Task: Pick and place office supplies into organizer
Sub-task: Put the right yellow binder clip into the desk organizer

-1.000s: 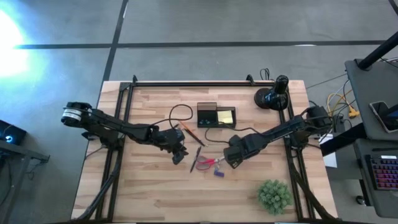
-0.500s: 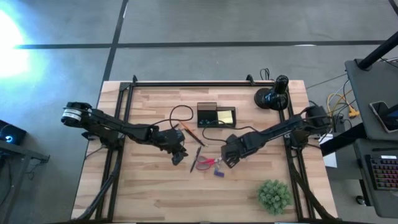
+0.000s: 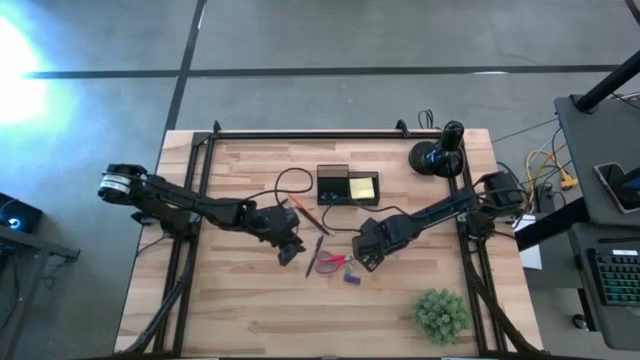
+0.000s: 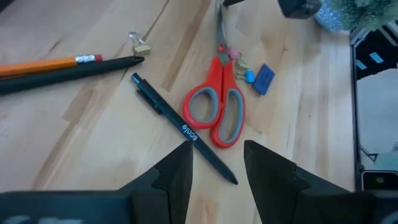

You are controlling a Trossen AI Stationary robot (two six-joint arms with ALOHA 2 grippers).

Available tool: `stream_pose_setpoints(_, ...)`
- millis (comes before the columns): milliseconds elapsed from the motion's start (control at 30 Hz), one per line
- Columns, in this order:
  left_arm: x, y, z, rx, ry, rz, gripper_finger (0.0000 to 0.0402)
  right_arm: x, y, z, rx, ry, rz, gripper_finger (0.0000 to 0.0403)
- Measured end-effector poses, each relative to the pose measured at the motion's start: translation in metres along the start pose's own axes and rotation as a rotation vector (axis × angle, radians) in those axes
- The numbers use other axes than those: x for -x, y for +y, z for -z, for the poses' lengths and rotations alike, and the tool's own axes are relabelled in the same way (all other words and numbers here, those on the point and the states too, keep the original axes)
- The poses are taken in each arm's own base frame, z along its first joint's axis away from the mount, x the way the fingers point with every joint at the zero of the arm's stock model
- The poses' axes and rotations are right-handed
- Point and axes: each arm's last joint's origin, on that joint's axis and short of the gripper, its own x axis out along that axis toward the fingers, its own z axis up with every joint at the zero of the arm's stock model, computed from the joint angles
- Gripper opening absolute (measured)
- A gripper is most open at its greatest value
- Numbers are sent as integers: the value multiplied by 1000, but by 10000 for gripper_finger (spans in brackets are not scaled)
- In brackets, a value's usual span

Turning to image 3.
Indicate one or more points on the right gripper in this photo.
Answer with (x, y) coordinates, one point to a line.
(380, 240)

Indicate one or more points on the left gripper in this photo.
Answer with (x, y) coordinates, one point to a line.
(280, 235)

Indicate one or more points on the black pen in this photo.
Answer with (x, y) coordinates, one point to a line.
(315, 256)
(320, 226)

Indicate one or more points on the blue eraser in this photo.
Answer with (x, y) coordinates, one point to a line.
(352, 279)

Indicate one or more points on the orange pencil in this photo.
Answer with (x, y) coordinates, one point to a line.
(296, 201)

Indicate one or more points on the yellow sticky note pad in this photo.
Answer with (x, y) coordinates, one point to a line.
(362, 188)

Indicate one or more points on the black mesh desk organizer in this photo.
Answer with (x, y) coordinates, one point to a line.
(332, 182)

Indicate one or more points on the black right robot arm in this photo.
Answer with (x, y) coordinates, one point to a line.
(440, 212)

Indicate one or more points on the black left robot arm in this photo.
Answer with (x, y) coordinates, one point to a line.
(165, 197)

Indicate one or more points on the green artificial plant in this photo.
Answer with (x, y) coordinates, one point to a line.
(440, 317)

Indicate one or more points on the black desk lamp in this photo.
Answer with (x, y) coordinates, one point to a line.
(430, 157)

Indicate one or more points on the white paper sheet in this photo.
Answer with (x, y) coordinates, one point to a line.
(532, 257)

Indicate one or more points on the black desk beam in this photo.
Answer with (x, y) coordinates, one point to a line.
(550, 225)

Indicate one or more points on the small black round object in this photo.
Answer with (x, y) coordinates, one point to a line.
(580, 321)

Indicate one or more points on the grey side desk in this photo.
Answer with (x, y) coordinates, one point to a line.
(590, 150)

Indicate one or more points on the smartphone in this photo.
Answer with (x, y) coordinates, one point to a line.
(607, 180)

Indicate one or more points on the backlit keyboard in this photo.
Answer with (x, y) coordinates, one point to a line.
(620, 277)

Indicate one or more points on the grey keyboard desk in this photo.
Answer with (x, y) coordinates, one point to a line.
(620, 325)

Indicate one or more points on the dark metal stand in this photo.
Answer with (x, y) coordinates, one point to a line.
(30, 242)

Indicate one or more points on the black device with blue light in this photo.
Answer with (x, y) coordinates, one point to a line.
(20, 212)

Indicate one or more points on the black pole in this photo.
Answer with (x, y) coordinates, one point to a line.
(605, 85)

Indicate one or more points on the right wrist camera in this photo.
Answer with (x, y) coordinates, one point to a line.
(380, 226)

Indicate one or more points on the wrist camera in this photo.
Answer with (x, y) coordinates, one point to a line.
(277, 215)
(380, 226)

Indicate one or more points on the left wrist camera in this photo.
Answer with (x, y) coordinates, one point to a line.
(277, 215)

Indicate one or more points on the black aluminium table frame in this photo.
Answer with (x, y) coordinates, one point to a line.
(325, 135)

